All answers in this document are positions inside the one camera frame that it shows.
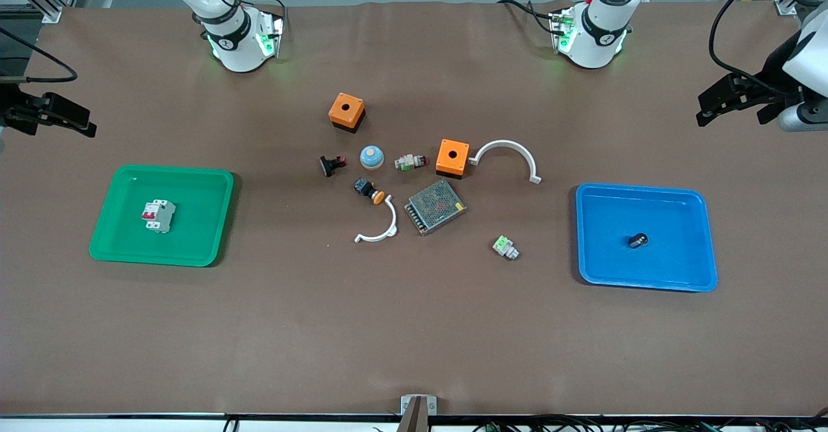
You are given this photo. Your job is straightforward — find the white breaker with red switch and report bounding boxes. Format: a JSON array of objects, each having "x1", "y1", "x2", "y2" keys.
[{"x1": 141, "y1": 199, "x2": 177, "y2": 233}]

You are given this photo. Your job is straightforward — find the grey metal camera bracket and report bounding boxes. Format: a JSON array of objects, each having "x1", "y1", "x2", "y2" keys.
[{"x1": 400, "y1": 394, "x2": 437, "y2": 432}]

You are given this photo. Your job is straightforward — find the blue plastic tray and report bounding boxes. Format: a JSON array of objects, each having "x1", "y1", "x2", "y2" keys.
[{"x1": 575, "y1": 183, "x2": 719, "y2": 292}]

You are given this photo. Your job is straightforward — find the large white curved clamp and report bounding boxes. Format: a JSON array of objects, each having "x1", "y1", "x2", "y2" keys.
[{"x1": 468, "y1": 140, "x2": 543, "y2": 185}]

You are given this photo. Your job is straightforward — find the green and white switch block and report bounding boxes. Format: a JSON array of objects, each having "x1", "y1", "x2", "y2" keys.
[{"x1": 492, "y1": 235, "x2": 520, "y2": 261}]

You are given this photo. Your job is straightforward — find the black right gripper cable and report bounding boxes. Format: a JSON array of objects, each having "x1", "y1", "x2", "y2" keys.
[{"x1": 0, "y1": 28, "x2": 79, "y2": 84}]

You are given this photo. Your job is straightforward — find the orange button box with hole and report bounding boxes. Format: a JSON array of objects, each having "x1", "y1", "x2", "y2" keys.
[
  {"x1": 328, "y1": 92, "x2": 367, "y2": 134},
  {"x1": 435, "y1": 138, "x2": 471, "y2": 179}
]

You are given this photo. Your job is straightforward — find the green plastic tray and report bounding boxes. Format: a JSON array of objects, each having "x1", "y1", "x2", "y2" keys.
[{"x1": 89, "y1": 164, "x2": 235, "y2": 268}]

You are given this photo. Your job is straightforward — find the black button with orange cap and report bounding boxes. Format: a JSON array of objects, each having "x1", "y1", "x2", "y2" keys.
[{"x1": 354, "y1": 178, "x2": 386, "y2": 205}]

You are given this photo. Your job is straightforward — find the black cable bundle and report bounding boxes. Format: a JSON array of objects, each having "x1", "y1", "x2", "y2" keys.
[{"x1": 472, "y1": 413, "x2": 828, "y2": 432}]

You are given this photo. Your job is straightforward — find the small white curved clamp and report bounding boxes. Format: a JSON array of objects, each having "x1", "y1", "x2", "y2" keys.
[{"x1": 354, "y1": 194, "x2": 398, "y2": 244}]

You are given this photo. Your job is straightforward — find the metal mesh power supply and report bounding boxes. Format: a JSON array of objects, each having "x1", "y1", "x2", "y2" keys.
[{"x1": 404, "y1": 180, "x2": 467, "y2": 236}]

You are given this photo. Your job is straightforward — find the black left arm base cable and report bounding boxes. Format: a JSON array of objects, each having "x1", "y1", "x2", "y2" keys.
[{"x1": 497, "y1": 0, "x2": 558, "y2": 36}]

